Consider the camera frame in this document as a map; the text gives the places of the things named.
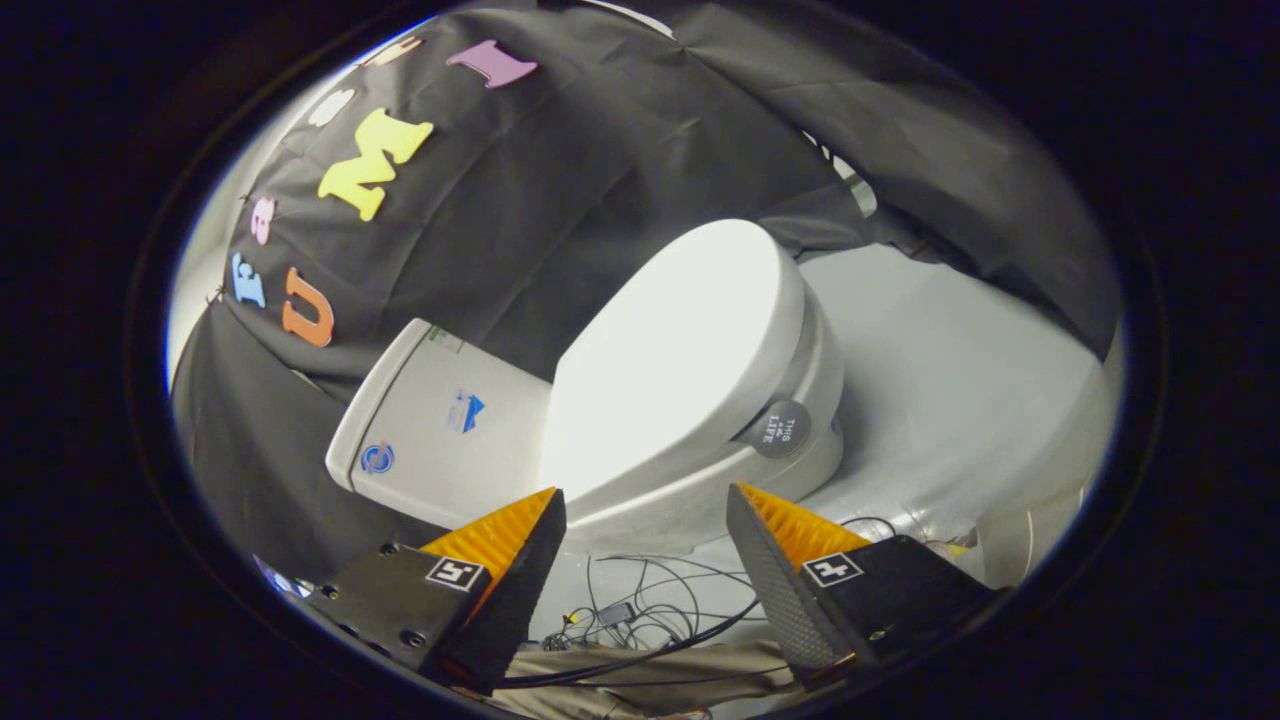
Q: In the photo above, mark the white toilet lid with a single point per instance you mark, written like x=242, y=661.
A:
x=670, y=360

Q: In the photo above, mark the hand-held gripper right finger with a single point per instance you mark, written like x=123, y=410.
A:
x=780, y=590

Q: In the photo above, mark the person's beige trousers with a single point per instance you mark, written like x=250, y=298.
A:
x=690, y=682

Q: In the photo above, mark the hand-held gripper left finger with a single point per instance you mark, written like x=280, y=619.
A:
x=515, y=590

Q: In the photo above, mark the black backdrop cloth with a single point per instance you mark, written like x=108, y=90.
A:
x=600, y=180

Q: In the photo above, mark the white toilet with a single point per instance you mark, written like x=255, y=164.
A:
x=430, y=440

